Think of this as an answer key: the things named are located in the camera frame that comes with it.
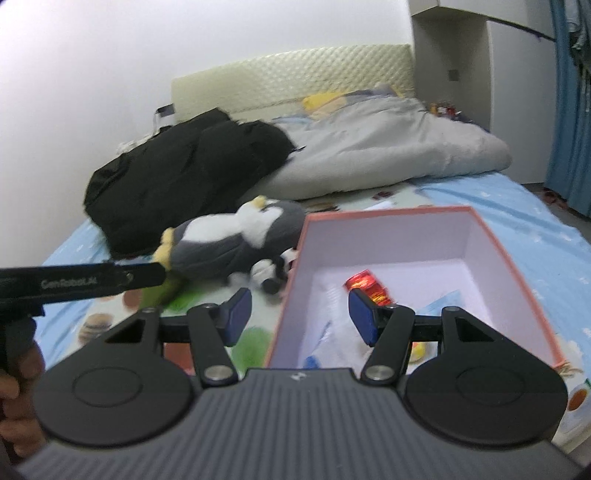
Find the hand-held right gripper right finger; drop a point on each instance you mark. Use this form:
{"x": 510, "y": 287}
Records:
{"x": 362, "y": 321}

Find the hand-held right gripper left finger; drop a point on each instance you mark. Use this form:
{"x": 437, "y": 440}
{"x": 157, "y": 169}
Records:
{"x": 238, "y": 319}

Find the red shiny packet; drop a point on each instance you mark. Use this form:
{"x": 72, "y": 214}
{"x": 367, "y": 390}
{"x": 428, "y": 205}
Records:
{"x": 369, "y": 285}

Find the blue tissue packet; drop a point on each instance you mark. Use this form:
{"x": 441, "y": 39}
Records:
{"x": 323, "y": 344}

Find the orange box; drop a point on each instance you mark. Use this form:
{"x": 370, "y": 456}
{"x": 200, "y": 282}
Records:
{"x": 295, "y": 295}

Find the person's left hand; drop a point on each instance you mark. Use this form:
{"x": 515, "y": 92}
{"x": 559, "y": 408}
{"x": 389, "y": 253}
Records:
{"x": 21, "y": 406}

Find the food printed mat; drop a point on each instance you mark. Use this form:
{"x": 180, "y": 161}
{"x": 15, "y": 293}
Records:
{"x": 94, "y": 326}

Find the panda plush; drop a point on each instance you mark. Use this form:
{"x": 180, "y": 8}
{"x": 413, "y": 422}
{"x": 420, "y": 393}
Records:
{"x": 272, "y": 272}

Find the grey penguin plush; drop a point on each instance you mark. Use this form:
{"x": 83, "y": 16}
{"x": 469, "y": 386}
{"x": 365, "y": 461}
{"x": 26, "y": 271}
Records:
{"x": 221, "y": 244}

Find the green plush massage hammer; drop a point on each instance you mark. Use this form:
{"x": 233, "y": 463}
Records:
{"x": 164, "y": 288}

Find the blue face mask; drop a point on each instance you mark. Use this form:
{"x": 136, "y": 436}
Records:
{"x": 445, "y": 302}

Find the black jacket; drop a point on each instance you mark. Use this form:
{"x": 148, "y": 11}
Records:
{"x": 175, "y": 180}

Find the grey duvet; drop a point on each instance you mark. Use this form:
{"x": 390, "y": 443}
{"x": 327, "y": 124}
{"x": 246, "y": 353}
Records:
{"x": 383, "y": 147}

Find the light blue bedsheet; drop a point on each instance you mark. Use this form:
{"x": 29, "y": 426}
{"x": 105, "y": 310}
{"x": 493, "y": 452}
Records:
{"x": 512, "y": 207}

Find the printed pillow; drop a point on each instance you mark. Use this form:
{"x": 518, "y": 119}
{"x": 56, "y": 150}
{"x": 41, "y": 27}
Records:
{"x": 332, "y": 100}

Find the cream quilted headboard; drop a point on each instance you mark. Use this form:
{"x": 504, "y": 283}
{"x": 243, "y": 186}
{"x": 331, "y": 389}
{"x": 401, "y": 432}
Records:
{"x": 286, "y": 78}

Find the white wardrobe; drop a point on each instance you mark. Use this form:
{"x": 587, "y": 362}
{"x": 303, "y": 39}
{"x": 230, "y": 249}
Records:
{"x": 508, "y": 92}

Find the blue curtain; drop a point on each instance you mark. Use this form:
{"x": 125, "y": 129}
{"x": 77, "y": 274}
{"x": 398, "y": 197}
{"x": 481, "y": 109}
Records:
{"x": 570, "y": 115}

